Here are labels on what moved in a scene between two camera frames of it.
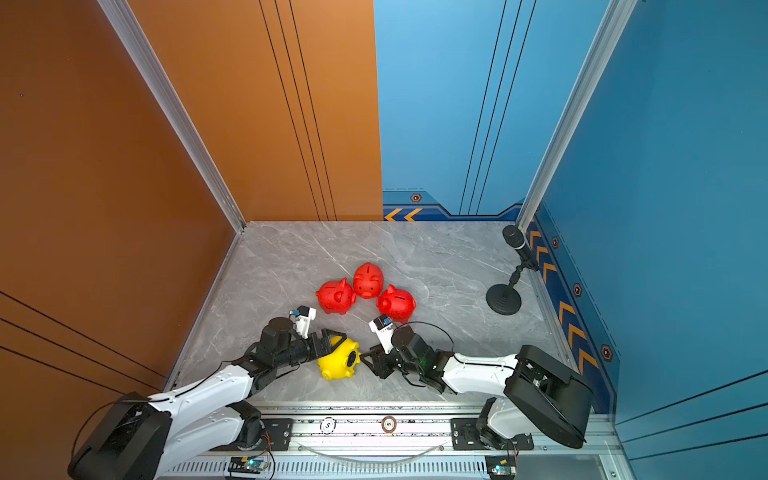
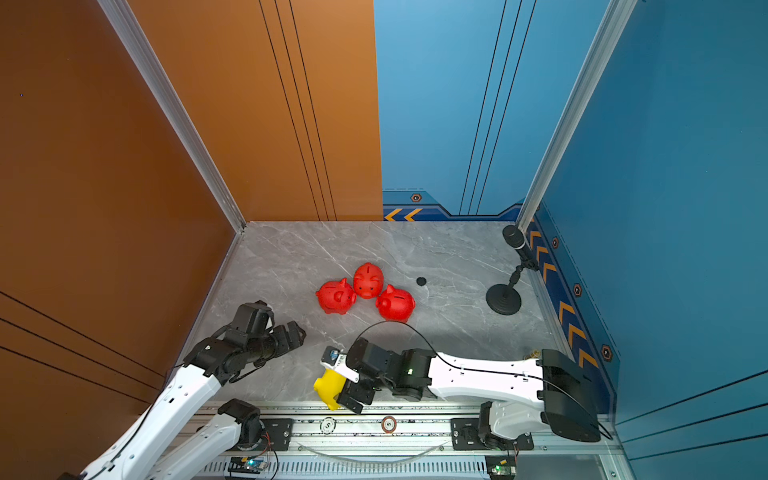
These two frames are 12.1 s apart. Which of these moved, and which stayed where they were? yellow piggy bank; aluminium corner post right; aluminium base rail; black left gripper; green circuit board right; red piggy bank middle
Moved: black left gripper; yellow piggy bank
Stayed: aluminium corner post right; red piggy bank middle; aluminium base rail; green circuit board right
